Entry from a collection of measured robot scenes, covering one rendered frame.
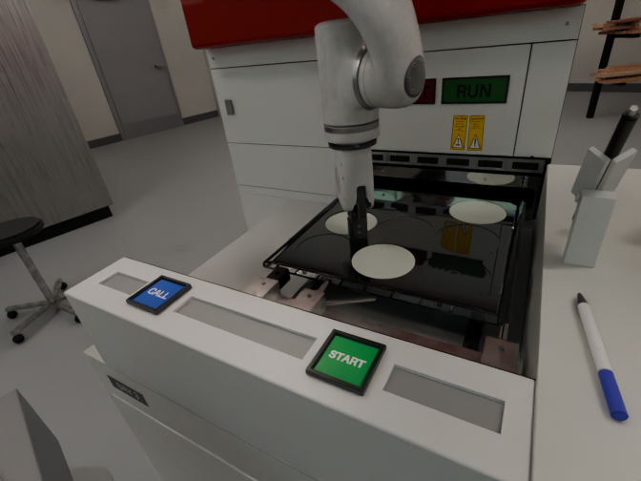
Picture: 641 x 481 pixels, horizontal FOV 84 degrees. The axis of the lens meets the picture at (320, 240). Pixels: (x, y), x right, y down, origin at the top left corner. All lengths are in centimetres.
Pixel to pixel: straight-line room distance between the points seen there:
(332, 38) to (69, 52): 660
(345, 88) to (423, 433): 41
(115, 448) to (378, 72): 153
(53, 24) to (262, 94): 614
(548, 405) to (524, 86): 58
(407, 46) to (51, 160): 324
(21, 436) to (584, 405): 49
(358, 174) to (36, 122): 311
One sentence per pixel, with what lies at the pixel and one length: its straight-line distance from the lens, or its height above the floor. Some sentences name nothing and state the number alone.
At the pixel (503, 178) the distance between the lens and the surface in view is 82.
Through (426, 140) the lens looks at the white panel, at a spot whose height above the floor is 100.
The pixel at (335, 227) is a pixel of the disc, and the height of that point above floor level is 90.
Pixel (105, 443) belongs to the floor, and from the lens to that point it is 172.
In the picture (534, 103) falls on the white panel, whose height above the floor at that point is 107.
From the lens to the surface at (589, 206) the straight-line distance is 47.
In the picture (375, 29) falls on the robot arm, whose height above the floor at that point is 122.
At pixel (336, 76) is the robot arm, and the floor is 117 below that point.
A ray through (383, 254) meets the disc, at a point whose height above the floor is 90.
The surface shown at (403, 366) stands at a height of 96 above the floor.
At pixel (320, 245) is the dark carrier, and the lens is 64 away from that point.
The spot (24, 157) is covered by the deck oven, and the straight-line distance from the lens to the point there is 349.
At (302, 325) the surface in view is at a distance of 39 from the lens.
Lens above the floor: 122
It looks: 30 degrees down
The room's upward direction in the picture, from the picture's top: 7 degrees counter-clockwise
